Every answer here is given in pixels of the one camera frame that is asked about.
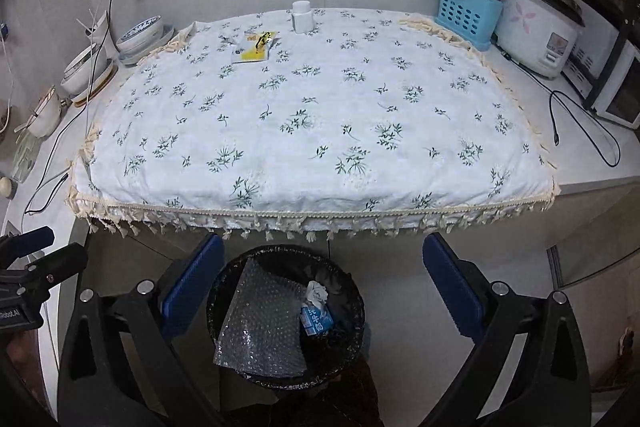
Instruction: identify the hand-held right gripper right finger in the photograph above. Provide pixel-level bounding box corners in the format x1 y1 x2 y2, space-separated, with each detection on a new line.
421 232 596 427

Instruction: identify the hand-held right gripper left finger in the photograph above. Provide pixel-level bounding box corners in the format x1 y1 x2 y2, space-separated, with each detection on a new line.
57 233 227 427

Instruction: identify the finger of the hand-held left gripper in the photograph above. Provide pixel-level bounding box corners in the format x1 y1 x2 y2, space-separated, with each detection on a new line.
20 243 90 304
0 227 55 264

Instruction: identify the clear bubble wrap sheet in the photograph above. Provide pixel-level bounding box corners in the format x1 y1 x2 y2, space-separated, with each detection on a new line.
213 257 308 378

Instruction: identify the white tissue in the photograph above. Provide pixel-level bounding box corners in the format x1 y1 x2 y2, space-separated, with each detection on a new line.
305 280 329 308

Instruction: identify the black trash bin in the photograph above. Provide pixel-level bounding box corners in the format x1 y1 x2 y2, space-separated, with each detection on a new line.
206 244 365 390

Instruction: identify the blue and white carton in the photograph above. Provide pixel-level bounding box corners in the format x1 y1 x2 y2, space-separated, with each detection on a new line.
299 302 335 337

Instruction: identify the white bowl with spoon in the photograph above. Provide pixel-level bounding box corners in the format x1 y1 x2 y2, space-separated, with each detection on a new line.
22 86 65 138

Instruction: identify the wooden board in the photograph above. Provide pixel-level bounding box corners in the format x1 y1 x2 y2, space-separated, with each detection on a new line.
70 59 119 108

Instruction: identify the white floral tablecloth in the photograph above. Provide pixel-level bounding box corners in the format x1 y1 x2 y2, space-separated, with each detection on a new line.
66 8 559 243

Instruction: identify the white cup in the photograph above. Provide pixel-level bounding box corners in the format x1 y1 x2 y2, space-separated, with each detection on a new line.
82 9 118 54

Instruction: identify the yellow snack packet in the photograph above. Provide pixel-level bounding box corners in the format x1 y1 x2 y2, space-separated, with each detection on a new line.
231 32 278 64

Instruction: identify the blue patterned bowl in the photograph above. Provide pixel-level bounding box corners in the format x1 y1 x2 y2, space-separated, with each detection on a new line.
116 16 165 54

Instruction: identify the white microwave oven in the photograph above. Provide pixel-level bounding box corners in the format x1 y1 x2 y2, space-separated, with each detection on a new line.
561 14 640 130

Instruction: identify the white rice cooker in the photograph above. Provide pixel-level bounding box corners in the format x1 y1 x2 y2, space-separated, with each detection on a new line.
494 0 586 80

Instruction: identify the blue plastic basket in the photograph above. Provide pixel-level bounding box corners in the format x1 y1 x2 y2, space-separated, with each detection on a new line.
437 0 503 50

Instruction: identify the white plastic bottle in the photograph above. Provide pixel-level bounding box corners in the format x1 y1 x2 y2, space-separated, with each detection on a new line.
291 0 314 35

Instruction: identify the black power cable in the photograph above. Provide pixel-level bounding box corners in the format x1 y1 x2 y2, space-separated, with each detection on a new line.
549 89 621 168

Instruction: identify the black charger cable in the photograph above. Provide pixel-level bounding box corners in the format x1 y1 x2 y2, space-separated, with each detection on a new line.
24 0 123 215

